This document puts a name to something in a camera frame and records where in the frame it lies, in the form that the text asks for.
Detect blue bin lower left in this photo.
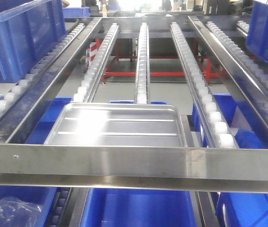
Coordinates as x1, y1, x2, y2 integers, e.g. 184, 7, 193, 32
0, 185, 57, 227

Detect red steel frame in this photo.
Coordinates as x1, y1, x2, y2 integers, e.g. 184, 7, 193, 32
95, 37, 268, 85

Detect steel shelf front beam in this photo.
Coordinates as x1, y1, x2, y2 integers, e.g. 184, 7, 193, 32
0, 144, 268, 193

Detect blue crate upper left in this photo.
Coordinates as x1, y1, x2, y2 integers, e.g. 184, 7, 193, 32
0, 0, 66, 83

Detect centre-left roller track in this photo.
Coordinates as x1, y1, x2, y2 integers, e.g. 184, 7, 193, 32
72, 23, 119, 103

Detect far right roller track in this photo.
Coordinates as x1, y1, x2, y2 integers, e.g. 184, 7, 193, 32
206, 21, 268, 91

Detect centre-right roller track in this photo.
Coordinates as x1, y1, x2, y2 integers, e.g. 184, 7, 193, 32
170, 22, 239, 148

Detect far left roller track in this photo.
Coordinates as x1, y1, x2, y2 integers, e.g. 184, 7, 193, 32
0, 22, 86, 118

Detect ribbed silver metal tray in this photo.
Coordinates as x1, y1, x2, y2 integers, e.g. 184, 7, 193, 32
45, 102, 187, 147

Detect left steel divider rail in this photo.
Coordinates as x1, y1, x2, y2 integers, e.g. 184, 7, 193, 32
0, 18, 102, 143

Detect red white striped post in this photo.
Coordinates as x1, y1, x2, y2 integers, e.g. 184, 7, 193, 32
86, 42, 99, 67

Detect blue bin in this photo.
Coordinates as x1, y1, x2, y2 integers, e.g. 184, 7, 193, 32
0, 185, 57, 227
215, 192, 268, 227
80, 188, 197, 227

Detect blue bin lower centre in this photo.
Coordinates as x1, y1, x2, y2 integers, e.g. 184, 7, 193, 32
80, 188, 197, 227

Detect blue bin lower right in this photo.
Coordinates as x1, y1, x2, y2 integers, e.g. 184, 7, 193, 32
215, 192, 268, 227

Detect steel divider rail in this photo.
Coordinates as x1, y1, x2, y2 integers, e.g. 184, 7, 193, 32
188, 16, 268, 137
0, 18, 102, 143

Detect clear plastic bag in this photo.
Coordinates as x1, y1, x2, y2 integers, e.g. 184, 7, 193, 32
0, 197, 43, 227

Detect centre roller track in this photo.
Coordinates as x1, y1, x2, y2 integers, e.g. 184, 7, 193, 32
134, 23, 151, 104

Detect right steel divider rail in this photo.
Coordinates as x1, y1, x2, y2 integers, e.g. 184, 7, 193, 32
188, 16, 268, 137

